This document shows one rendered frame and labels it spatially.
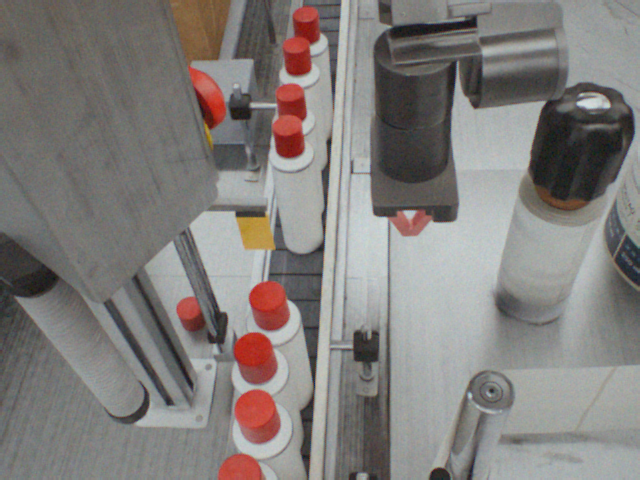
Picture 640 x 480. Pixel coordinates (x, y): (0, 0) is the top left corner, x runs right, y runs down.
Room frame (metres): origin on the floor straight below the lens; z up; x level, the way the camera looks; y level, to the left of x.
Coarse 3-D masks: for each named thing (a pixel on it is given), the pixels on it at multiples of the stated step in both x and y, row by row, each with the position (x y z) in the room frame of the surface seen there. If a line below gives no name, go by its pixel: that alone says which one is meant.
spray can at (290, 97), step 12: (288, 84) 0.59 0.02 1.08; (276, 96) 0.58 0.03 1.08; (288, 96) 0.57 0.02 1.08; (300, 96) 0.57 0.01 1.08; (288, 108) 0.57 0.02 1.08; (300, 108) 0.57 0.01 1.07; (312, 120) 0.58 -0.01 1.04; (312, 132) 0.57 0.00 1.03; (312, 144) 0.56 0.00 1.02; (324, 204) 0.58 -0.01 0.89
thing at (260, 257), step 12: (300, 0) 0.96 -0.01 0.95; (288, 24) 0.88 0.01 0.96; (288, 36) 0.85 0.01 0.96; (276, 108) 0.70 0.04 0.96; (264, 192) 0.55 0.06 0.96; (264, 252) 0.46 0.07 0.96; (264, 264) 0.44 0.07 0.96; (252, 276) 0.42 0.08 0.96; (264, 276) 0.43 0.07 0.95; (228, 444) 0.24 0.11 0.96; (228, 456) 0.22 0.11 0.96
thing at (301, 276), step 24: (312, 0) 1.06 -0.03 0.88; (336, 0) 1.06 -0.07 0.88; (336, 24) 0.99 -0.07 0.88; (336, 48) 0.92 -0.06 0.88; (288, 264) 0.49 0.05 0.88; (312, 264) 0.49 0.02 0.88; (288, 288) 0.46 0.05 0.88; (312, 288) 0.45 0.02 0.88; (312, 312) 0.42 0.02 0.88; (312, 336) 0.39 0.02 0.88; (312, 360) 0.35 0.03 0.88; (312, 408) 0.30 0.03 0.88
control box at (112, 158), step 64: (0, 0) 0.21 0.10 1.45; (64, 0) 0.23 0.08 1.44; (128, 0) 0.25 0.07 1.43; (0, 64) 0.20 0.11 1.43; (64, 64) 0.22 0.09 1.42; (128, 64) 0.24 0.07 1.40; (0, 128) 0.19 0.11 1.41; (64, 128) 0.21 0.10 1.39; (128, 128) 0.23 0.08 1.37; (192, 128) 0.25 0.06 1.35; (0, 192) 0.21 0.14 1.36; (64, 192) 0.20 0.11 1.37; (128, 192) 0.22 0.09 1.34; (192, 192) 0.24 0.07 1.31; (64, 256) 0.19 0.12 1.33; (128, 256) 0.21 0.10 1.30
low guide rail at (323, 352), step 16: (336, 80) 0.80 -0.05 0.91; (336, 96) 0.76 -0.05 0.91; (336, 112) 0.73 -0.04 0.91; (336, 128) 0.69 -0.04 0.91; (336, 144) 0.66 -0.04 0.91; (336, 160) 0.63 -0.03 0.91; (336, 176) 0.60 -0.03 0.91; (336, 192) 0.57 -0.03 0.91; (336, 208) 0.55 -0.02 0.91; (336, 224) 0.53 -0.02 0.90; (320, 320) 0.39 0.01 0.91; (320, 336) 0.37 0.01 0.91; (320, 352) 0.35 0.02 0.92; (320, 368) 0.33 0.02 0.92; (320, 384) 0.31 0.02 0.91; (320, 400) 0.29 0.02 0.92; (320, 416) 0.27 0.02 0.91; (320, 432) 0.26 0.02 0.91; (320, 448) 0.24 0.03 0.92; (320, 464) 0.22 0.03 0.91
